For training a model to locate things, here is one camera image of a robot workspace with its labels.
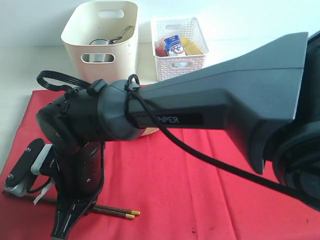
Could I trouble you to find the white perforated plastic basket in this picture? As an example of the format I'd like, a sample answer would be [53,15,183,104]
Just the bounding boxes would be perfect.
[150,17,209,81]

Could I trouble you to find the cream plastic tub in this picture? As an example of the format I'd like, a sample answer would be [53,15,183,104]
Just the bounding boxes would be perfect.
[61,0,139,83]

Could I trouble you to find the silver table knife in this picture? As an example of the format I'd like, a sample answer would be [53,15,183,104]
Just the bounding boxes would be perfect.
[109,25,133,44]

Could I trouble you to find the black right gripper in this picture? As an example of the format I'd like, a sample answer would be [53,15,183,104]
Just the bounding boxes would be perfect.
[51,142,105,240]

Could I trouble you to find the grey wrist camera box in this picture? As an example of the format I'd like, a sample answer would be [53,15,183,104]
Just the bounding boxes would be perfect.
[3,138,53,198]

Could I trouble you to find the red sausage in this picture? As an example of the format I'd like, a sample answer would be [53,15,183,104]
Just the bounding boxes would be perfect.
[155,44,167,57]

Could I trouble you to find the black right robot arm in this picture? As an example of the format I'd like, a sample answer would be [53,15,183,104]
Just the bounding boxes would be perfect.
[36,32,320,240]

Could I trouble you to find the white ceramic bowl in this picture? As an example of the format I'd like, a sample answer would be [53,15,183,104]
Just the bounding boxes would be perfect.
[89,38,113,46]

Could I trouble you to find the dark brown chopstick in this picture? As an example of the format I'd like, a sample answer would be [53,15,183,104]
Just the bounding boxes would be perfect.
[95,204,141,216]
[1,190,137,220]

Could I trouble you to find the white blue milk carton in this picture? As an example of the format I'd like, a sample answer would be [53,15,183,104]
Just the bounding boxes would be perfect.
[163,35,186,57]

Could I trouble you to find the yellow cheese wedge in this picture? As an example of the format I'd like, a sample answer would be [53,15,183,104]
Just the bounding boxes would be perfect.
[180,36,202,56]

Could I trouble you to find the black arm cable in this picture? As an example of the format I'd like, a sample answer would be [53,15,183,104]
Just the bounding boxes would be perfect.
[36,70,320,198]

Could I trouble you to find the stainless steel cup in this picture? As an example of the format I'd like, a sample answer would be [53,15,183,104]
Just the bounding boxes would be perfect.
[89,53,114,63]

